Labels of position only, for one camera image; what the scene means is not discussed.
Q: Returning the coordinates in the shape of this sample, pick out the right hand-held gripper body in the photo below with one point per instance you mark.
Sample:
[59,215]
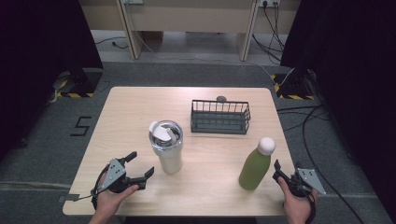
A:
[306,180]

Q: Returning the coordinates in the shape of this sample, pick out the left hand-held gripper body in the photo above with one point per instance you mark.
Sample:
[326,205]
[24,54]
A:
[115,175]

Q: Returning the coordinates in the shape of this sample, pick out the green bottle with white cap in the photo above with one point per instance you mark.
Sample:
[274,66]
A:
[255,169]

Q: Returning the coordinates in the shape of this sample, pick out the person's left hand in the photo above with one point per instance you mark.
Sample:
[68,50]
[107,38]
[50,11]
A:
[107,202]

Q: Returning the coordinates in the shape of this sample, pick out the person's right hand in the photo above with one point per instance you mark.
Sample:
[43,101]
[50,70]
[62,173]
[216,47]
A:
[297,208]

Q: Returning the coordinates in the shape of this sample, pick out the steel tumbler with white lid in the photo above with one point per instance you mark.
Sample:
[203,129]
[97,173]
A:
[168,155]

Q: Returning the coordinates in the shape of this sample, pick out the stand base with striped tape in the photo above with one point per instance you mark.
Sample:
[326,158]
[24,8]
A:
[292,88]
[79,84]

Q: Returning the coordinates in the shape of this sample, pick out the small grey round disc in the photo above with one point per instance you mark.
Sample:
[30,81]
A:
[221,98]

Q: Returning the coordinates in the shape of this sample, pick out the black curtain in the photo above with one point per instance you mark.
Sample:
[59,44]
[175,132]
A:
[37,62]
[358,62]

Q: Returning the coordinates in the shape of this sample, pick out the beige desk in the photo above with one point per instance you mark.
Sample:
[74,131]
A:
[186,18]

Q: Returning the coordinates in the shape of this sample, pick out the white wall socket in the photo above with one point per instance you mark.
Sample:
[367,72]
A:
[270,2]
[133,1]

